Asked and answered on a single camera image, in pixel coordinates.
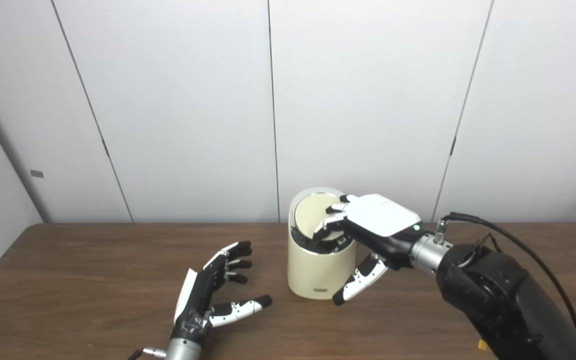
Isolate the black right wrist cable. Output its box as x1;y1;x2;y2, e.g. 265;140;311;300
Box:
440;212;576;336

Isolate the cream-colored bin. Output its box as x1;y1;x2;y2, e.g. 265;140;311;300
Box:
287;187;357;301

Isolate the round cream bin lid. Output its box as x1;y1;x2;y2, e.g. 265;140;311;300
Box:
294;195;345;241

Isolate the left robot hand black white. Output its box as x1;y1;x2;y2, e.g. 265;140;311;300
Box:
170;241;273;343

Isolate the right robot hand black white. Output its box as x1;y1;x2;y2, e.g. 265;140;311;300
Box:
312;193;424;307

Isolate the black bin liner bag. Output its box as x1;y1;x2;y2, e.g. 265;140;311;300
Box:
290;224;354;254

